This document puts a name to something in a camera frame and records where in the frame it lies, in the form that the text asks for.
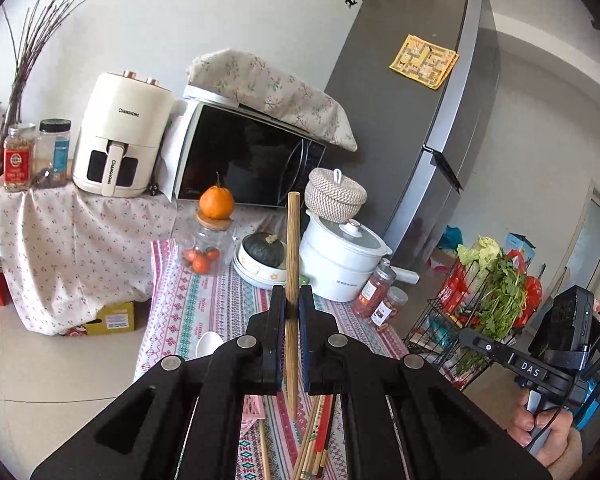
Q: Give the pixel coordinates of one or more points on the white flower print dish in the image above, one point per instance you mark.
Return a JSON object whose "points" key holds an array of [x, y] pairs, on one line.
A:
{"points": [[255, 275]]}

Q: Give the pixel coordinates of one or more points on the white electric cooking pot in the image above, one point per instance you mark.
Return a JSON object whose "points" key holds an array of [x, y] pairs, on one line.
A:
{"points": [[340, 270]]}

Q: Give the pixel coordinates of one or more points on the red chopstick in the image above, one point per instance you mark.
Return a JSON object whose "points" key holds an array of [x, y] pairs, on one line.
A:
{"points": [[325, 425]]}

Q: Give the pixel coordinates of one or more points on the grey refrigerator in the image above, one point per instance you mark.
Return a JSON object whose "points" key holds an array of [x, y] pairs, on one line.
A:
{"points": [[405, 135]]}

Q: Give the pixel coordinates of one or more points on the yellow paper note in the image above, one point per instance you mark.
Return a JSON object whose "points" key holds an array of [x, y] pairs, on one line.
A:
{"points": [[424, 62]]}

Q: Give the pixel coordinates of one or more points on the red label nut jar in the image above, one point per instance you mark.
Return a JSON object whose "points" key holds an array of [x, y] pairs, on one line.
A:
{"points": [[17, 160]]}

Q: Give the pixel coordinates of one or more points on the bunch of green herbs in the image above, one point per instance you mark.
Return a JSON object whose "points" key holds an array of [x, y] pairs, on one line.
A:
{"points": [[502, 295]]}

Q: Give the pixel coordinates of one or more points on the black microwave oven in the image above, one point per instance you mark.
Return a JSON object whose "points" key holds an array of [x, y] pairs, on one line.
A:
{"points": [[240, 160]]}

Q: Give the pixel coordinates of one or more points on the large orange with stem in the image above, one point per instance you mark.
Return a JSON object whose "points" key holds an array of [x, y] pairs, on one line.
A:
{"points": [[216, 202]]}

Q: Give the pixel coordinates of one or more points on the white spoon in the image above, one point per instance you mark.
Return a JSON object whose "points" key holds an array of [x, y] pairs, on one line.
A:
{"points": [[209, 345]]}

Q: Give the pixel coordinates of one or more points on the striped patterned tablecloth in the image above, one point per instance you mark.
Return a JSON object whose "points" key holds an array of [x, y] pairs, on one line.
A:
{"points": [[190, 305]]}

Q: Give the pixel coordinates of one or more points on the cream air fryer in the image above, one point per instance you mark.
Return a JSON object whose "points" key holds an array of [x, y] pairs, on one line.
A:
{"points": [[125, 130]]}

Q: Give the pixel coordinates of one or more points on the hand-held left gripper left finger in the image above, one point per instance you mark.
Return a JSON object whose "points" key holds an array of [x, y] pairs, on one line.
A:
{"points": [[281, 325]]}

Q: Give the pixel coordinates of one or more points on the small floral print tablecloth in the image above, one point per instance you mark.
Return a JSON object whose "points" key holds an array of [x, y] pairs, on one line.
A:
{"points": [[80, 240]]}

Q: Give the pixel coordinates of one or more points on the black lid plastic jar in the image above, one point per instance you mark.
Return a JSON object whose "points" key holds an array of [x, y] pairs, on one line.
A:
{"points": [[54, 155]]}

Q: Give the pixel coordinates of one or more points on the red plastic bag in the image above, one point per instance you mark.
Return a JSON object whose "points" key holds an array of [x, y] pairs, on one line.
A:
{"points": [[532, 290]]}

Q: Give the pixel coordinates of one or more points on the plain wooden chopstick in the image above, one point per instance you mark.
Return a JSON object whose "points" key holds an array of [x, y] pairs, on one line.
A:
{"points": [[293, 240]]}

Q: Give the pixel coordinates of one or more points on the dark green squash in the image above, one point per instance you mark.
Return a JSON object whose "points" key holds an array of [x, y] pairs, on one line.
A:
{"points": [[264, 250]]}

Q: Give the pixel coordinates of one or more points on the jar of dried fruit rings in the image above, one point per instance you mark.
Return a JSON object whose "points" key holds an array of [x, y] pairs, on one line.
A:
{"points": [[387, 310]]}

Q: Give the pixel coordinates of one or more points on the black wall decal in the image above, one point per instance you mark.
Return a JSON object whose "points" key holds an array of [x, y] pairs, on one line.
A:
{"points": [[352, 2]]}

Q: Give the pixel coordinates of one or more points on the white door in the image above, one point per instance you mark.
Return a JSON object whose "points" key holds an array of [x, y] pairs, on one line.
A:
{"points": [[587, 245]]}

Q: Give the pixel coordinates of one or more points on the leaf print cover cloth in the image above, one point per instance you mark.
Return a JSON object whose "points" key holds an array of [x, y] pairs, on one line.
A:
{"points": [[270, 85]]}

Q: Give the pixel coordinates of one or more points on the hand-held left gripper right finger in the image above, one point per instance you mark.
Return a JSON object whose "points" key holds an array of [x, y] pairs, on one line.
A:
{"points": [[303, 325]]}

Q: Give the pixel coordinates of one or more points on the pile of chopsticks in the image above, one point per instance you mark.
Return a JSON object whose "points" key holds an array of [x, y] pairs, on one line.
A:
{"points": [[311, 430]]}

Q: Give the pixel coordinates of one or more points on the blue carton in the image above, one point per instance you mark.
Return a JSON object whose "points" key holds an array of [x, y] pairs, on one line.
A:
{"points": [[520, 245]]}

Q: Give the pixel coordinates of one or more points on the pink perforated plastic basket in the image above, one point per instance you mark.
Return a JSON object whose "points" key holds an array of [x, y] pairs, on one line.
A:
{"points": [[254, 407]]}

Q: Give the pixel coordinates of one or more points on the person's right hand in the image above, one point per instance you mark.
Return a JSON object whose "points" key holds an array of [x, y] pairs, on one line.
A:
{"points": [[550, 440]]}

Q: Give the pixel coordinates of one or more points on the woven lidded basket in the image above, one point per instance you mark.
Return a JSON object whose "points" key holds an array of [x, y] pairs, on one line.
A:
{"points": [[335, 195]]}

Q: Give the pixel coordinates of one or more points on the dried bare branches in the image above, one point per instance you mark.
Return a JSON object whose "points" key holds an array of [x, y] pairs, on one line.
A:
{"points": [[32, 40]]}

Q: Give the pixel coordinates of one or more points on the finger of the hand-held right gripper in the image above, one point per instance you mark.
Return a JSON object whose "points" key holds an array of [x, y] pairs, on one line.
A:
{"points": [[500, 355]]}

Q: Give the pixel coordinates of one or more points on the white pot lid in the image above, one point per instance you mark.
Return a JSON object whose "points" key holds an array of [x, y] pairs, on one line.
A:
{"points": [[347, 237]]}

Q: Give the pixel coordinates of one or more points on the jar of red dried fruit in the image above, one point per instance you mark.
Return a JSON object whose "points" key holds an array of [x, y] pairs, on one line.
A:
{"points": [[374, 292]]}

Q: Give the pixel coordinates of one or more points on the clear glass jar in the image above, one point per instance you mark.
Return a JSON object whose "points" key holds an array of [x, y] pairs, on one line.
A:
{"points": [[207, 235]]}

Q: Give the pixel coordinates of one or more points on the green lettuce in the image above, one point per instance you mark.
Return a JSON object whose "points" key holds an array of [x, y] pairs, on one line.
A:
{"points": [[480, 250]]}

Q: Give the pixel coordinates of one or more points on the yellow cardboard box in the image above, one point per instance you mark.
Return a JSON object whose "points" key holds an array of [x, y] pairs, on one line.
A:
{"points": [[110, 317]]}

